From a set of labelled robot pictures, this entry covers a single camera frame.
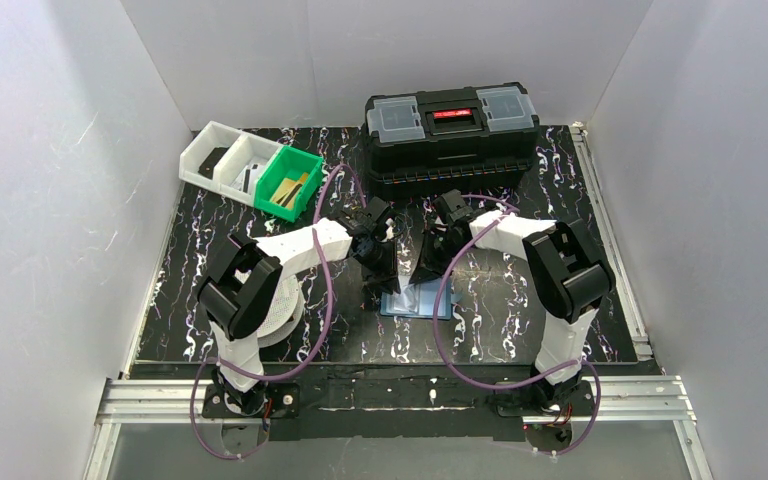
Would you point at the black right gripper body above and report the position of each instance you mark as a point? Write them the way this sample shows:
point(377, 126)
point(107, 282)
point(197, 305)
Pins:
point(435, 253)

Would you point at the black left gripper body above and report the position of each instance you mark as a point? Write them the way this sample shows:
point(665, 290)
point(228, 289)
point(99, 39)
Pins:
point(378, 257)

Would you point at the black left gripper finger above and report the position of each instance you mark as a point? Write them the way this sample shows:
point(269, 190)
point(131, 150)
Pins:
point(387, 262)
point(375, 280)

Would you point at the card with dark stripe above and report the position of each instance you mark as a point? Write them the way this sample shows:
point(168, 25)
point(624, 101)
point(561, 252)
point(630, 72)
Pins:
point(407, 301)

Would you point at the gold credit card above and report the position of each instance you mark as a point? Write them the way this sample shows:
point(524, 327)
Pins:
point(287, 191)

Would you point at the white printed card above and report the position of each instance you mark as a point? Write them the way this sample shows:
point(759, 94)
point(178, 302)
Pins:
point(256, 168)

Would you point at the white credit card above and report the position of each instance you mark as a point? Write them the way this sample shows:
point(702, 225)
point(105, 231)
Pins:
point(242, 181)

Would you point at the black credit card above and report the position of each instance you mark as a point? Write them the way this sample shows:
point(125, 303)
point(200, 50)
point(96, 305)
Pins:
point(207, 167)

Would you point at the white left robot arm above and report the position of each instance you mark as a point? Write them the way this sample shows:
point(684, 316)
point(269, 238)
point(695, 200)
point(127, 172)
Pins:
point(241, 282)

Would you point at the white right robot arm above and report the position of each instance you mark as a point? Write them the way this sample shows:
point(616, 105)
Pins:
point(569, 272)

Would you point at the green plastic bin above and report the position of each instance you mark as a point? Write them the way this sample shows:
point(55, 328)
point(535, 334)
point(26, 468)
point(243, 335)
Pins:
point(289, 162)

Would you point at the black toolbox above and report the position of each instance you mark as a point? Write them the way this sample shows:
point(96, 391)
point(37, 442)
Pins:
point(429, 142)

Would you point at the white bin middle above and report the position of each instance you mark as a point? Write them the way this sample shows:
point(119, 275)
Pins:
point(240, 168)

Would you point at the white bin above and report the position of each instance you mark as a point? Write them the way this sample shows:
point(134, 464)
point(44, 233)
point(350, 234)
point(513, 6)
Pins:
point(240, 168)
point(200, 158)

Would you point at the white bin far left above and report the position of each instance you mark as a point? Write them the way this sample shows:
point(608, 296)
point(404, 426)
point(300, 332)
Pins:
point(200, 158)

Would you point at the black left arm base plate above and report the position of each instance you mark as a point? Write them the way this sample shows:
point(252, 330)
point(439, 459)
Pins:
point(265, 400)

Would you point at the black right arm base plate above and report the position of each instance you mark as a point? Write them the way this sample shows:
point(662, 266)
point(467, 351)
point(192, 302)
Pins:
point(551, 404)

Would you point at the aluminium rail frame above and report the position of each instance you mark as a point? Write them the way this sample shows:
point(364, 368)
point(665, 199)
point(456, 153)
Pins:
point(377, 403)

